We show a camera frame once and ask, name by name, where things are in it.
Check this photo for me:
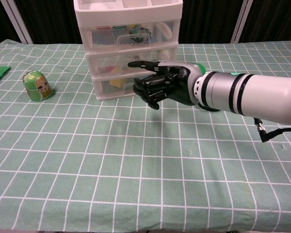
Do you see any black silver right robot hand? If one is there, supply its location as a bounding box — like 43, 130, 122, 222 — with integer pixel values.
128, 60, 206, 110

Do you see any clear plastic drawer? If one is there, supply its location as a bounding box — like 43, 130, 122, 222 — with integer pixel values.
87, 47, 178, 75
93, 72, 148, 98
83, 20, 179, 51

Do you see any white plastic drawer unit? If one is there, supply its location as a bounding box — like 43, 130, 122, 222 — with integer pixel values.
73, 0, 184, 101

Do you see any green toy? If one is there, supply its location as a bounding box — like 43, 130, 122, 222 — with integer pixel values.
126, 24, 151, 37

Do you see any green white checked tablecloth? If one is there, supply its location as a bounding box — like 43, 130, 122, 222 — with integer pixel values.
0, 38, 291, 233

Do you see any green matryoshka doll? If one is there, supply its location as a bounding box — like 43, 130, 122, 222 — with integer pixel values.
22, 70, 54, 102

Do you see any white frame post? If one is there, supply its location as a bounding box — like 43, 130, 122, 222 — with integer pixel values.
230, 0, 254, 44
2, 0, 34, 44

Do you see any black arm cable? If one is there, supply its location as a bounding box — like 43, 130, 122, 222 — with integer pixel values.
254, 117, 291, 144

